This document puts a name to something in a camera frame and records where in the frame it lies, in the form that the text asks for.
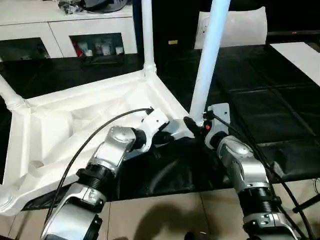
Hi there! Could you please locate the black table mat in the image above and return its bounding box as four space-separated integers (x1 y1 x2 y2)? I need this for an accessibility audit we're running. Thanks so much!
0 42 320 212

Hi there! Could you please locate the black cabinet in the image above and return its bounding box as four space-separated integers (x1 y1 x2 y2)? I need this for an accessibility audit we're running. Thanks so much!
131 0 201 73

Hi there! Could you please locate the white plastic seat panel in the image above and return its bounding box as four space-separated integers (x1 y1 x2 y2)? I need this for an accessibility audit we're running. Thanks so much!
194 6 269 51

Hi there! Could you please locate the white flat board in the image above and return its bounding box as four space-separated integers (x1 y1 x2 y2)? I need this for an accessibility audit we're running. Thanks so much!
269 41 320 89

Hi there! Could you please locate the black metal stand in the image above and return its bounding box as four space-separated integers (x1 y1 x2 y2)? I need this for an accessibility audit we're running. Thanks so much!
291 196 320 213

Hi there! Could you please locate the black rod with red mark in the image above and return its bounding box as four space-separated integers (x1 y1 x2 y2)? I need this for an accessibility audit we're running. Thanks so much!
266 30 320 36

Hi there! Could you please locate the dark helmet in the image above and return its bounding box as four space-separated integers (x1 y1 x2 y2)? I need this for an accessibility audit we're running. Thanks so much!
83 0 129 12

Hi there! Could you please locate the white cabinet with glass doors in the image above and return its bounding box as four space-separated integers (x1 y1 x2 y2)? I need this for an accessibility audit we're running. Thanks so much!
0 0 139 61

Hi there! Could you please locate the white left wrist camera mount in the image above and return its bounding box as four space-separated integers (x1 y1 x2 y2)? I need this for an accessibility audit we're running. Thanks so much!
140 108 170 154

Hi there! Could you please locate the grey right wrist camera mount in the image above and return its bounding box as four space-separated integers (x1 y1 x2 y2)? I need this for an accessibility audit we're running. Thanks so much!
204 102 231 150

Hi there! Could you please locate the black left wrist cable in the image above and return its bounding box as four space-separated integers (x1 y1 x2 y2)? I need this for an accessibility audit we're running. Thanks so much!
40 106 155 240

